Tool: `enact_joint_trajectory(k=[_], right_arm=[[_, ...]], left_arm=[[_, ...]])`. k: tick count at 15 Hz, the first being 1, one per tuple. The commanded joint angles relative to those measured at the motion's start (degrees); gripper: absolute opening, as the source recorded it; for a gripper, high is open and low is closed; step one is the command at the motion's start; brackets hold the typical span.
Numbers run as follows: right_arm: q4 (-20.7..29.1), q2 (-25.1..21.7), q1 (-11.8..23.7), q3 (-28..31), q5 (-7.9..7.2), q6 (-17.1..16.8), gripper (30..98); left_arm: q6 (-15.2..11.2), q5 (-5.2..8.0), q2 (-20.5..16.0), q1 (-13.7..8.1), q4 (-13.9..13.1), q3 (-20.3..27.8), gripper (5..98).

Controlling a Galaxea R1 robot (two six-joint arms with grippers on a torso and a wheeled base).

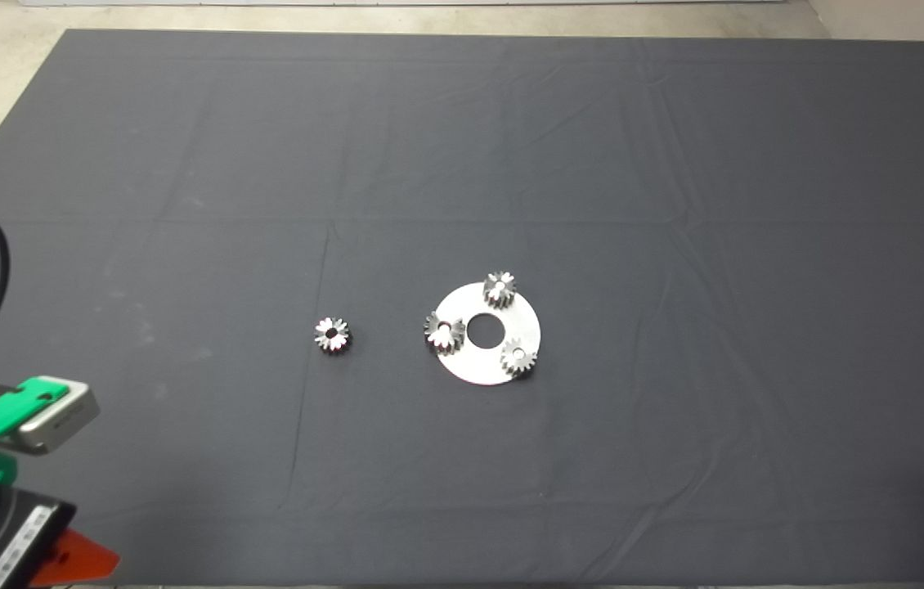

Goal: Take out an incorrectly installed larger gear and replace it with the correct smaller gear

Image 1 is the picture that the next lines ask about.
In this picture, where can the dark grey table cloth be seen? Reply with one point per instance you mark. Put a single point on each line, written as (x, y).
(593, 164)

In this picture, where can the round metal plate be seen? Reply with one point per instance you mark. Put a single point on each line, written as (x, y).
(503, 331)

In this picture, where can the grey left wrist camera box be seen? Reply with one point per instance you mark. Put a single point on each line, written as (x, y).
(61, 417)

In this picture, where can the small steel gear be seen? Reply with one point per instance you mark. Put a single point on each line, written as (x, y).
(500, 289)
(333, 335)
(518, 357)

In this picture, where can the larger steel gear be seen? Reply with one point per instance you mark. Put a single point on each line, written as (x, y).
(444, 334)

